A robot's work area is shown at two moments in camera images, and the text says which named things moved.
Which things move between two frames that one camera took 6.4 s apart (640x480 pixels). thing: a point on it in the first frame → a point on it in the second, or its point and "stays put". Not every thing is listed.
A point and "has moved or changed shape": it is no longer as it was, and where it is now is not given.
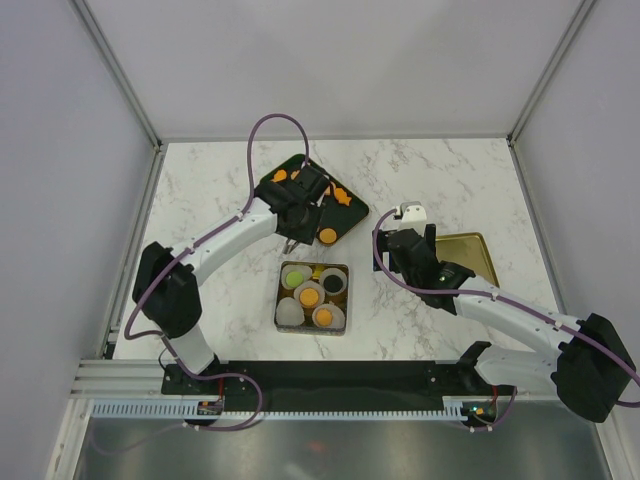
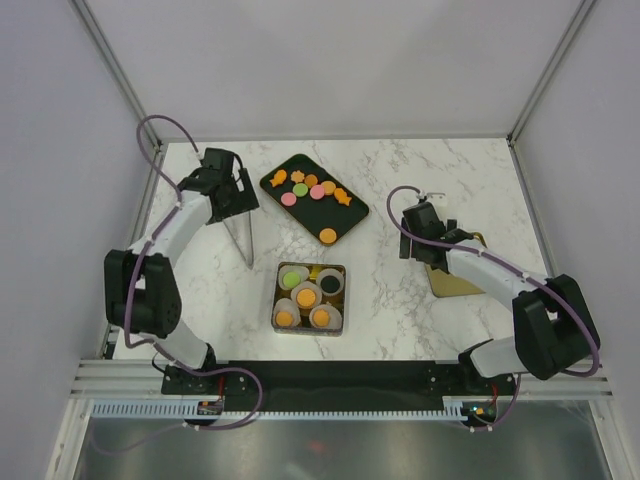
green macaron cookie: (294, 279) stays put
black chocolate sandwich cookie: (333, 283) stays put
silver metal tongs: (289, 246) has moved or changed shape
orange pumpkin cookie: (324, 317) stays put
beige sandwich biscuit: (309, 296) stays put
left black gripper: (308, 235) → (244, 201)
